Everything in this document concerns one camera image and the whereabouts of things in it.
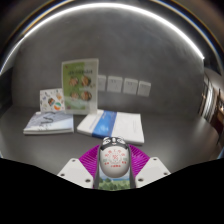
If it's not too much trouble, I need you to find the white wall socket row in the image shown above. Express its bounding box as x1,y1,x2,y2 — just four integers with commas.
97,74,153,98

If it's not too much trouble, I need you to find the green upright food poster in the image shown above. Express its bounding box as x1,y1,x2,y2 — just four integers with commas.
60,58,100,116

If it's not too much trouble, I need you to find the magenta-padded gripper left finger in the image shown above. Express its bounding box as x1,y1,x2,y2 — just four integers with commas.
56,143,101,190

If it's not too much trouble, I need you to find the white ceiling light strip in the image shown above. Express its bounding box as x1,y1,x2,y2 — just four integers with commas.
0,1,206,76

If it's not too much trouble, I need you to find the grey-blue flat magazine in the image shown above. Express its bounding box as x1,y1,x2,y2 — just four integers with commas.
22,110,75,136

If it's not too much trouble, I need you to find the white sticker card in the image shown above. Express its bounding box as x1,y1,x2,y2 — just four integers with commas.
39,87,66,113

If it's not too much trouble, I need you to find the white book with blue band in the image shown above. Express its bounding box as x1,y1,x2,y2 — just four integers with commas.
76,109,146,146

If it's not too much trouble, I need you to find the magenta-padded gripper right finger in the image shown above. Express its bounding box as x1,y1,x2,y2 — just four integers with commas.
128,143,172,189

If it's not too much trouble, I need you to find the white panda computer mouse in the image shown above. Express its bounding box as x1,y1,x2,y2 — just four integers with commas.
98,135,131,179

